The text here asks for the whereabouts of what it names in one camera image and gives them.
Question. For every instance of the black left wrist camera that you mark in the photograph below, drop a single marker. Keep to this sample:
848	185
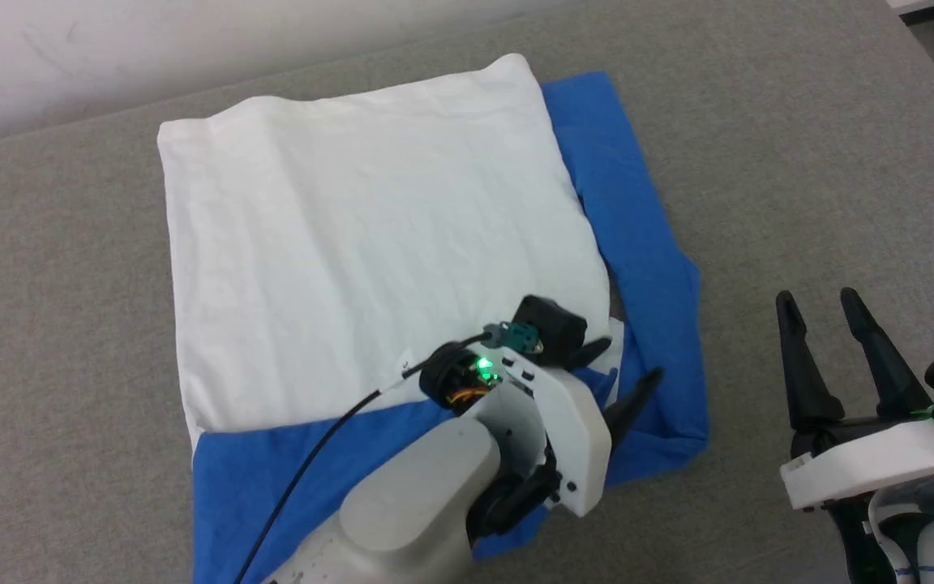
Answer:
552	328

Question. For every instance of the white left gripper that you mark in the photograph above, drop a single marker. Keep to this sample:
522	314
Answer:
576	438

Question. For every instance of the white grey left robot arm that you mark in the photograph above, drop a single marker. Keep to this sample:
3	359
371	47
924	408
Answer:
418	503

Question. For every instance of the blue and white t-shirt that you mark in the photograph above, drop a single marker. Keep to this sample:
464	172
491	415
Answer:
353	227

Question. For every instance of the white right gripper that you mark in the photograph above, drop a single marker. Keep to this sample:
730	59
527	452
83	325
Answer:
872	466

